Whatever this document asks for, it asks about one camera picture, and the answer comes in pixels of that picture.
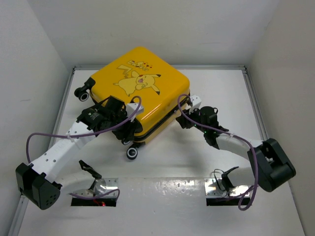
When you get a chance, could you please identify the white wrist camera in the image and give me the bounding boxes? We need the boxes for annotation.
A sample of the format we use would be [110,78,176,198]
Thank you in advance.
[189,94,202,111]
[126,103,144,118]

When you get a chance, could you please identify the yellow suitcase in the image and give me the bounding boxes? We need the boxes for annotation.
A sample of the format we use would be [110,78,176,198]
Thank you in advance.
[74,47,190,160]

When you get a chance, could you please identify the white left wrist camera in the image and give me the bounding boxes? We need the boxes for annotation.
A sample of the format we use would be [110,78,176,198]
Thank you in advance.
[126,103,144,118]

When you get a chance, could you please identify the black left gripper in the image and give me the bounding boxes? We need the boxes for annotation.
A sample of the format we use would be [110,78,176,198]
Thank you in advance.
[108,108,138,141]

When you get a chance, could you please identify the metal base plate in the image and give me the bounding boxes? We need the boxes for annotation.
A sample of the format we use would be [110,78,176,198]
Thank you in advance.
[73,178,119,199]
[204,177,251,198]

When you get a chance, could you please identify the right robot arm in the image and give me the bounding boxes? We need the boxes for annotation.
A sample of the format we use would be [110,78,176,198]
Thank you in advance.
[176,106,296,192]

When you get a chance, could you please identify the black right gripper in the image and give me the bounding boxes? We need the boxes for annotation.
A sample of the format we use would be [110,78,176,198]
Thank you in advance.
[176,105,207,134]

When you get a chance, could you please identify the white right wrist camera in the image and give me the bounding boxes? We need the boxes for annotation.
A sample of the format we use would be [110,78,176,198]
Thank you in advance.
[189,94,202,111]

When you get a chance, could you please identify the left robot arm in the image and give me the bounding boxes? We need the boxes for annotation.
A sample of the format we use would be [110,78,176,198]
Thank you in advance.
[15,96,144,210]

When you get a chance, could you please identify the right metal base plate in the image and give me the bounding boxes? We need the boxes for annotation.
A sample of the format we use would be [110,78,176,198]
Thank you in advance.
[204,177,251,198]

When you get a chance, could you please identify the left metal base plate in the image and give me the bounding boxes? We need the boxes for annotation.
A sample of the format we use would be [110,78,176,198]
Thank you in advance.
[73,178,119,199]

